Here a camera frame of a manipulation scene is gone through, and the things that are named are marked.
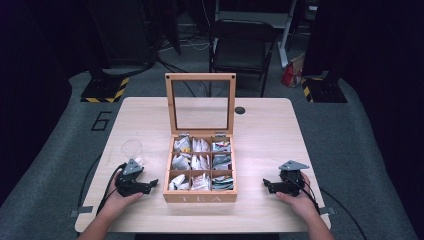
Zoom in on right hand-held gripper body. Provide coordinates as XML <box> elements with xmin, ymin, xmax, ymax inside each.
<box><xmin>275</xmin><ymin>159</ymin><xmax>310</xmax><ymax>198</ymax></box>

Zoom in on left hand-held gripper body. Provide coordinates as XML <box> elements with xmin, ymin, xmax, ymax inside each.
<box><xmin>114</xmin><ymin>158</ymin><xmax>152</xmax><ymax>198</ymax></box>

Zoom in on person's left hand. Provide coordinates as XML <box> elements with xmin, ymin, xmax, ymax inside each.
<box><xmin>103</xmin><ymin>172</ymin><xmax>145</xmax><ymax>216</ymax></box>

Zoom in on person's right hand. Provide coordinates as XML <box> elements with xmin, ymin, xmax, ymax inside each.
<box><xmin>275</xmin><ymin>172</ymin><xmax>322</xmax><ymax>222</ymax></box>

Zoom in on clear glass cup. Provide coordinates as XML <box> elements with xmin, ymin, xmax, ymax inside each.
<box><xmin>120</xmin><ymin>138</ymin><xmax>146</xmax><ymax>167</ymax></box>

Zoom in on wooden tea box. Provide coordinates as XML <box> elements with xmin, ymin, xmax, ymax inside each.
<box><xmin>162</xmin><ymin>72</ymin><xmax>239</xmax><ymax>204</ymax></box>

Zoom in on assorted tea bag packets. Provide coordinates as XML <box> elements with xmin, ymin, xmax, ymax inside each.
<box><xmin>168</xmin><ymin>136</ymin><xmax>235</xmax><ymax>192</ymax></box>

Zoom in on striped black stand base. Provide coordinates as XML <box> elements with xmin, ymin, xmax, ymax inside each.
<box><xmin>80</xmin><ymin>76</ymin><xmax>130</xmax><ymax>104</ymax></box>
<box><xmin>300</xmin><ymin>75</ymin><xmax>349</xmax><ymax>104</ymax></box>

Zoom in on red bag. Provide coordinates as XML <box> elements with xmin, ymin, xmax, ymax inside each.
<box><xmin>280</xmin><ymin>53</ymin><xmax>306</xmax><ymax>89</ymax></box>

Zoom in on dark curtain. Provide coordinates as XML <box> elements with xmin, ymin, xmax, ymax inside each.
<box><xmin>301</xmin><ymin>0</ymin><xmax>424</xmax><ymax>231</ymax></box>
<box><xmin>0</xmin><ymin>0</ymin><xmax>101</xmax><ymax>206</ymax></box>

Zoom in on black folding chair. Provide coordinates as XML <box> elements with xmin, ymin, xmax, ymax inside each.
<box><xmin>208</xmin><ymin>18</ymin><xmax>280</xmax><ymax>98</ymax></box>

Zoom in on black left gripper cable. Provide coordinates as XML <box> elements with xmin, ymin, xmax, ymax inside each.
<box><xmin>95</xmin><ymin>162</ymin><xmax>129</xmax><ymax>216</ymax></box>

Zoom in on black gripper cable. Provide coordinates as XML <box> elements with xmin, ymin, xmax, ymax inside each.
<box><xmin>95</xmin><ymin>162</ymin><xmax>129</xmax><ymax>216</ymax></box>
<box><xmin>287</xmin><ymin>174</ymin><xmax>368</xmax><ymax>240</ymax></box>

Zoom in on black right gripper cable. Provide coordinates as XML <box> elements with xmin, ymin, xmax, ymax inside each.
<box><xmin>287</xmin><ymin>174</ymin><xmax>368</xmax><ymax>240</ymax></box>

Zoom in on black floor cable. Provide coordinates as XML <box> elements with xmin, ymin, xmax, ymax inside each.
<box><xmin>155</xmin><ymin>54</ymin><xmax>209</xmax><ymax>98</ymax></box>

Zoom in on white floor cable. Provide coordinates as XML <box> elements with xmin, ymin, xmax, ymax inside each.
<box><xmin>159</xmin><ymin>37</ymin><xmax>212</xmax><ymax>53</ymax></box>

